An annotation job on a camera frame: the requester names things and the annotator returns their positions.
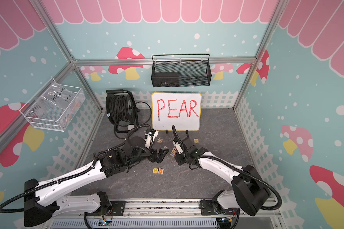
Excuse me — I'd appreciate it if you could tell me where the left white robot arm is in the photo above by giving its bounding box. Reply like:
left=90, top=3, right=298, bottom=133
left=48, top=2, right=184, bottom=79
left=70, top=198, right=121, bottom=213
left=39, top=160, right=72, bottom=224
left=0, top=125, right=169, bottom=228

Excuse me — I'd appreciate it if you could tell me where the black cable reel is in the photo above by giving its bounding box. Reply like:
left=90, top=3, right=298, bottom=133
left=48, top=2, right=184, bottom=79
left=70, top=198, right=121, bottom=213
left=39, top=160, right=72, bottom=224
left=105, top=89, right=152, bottom=139

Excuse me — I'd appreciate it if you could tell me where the white board with PEAR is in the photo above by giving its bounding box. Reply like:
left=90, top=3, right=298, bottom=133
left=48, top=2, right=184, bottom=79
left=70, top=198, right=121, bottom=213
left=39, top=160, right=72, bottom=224
left=152, top=93, right=202, bottom=131

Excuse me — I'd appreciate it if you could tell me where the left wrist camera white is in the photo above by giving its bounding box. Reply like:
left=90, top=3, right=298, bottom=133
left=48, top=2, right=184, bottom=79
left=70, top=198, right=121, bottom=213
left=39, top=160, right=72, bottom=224
left=144, top=128, right=159, bottom=141

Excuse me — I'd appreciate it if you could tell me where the black box in basket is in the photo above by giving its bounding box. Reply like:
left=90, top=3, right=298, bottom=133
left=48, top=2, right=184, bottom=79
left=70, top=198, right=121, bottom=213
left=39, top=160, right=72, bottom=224
left=152, top=72, right=179, bottom=87

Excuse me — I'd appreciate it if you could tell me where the clear plastic wall bin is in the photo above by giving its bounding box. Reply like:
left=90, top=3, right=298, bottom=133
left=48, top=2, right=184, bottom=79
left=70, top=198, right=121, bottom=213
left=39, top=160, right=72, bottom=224
left=19, top=78, right=86, bottom=132

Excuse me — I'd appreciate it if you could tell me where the black mesh wall basket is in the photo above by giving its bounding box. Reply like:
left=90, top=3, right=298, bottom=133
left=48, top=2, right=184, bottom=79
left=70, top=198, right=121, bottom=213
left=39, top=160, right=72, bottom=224
left=152, top=53, right=212, bottom=87

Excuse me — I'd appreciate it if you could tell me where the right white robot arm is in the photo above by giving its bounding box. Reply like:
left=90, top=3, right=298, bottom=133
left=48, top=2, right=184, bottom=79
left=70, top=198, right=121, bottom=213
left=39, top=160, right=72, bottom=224
left=172, top=126, right=283, bottom=216

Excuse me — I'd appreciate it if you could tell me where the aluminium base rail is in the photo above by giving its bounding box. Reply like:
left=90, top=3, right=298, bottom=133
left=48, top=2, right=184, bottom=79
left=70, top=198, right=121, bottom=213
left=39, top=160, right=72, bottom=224
left=41, top=198, right=286, bottom=229

